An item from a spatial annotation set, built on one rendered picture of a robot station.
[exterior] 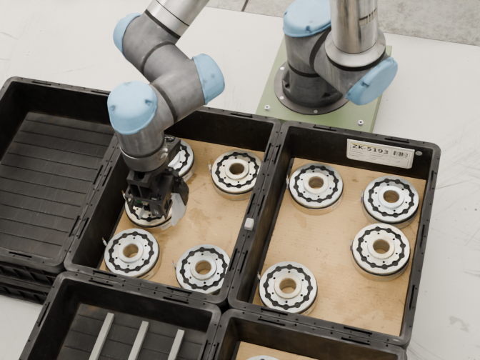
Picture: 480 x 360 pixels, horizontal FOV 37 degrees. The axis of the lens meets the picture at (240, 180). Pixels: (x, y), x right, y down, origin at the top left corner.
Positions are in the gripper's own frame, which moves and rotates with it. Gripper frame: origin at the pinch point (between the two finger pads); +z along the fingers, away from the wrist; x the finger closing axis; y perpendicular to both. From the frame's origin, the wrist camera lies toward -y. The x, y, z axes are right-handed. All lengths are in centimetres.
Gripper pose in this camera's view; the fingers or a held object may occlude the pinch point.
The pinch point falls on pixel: (168, 208)
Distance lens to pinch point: 139.5
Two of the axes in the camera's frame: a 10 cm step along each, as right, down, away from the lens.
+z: 0.6, 5.6, 8.3
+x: 9.6, 1.9, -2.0
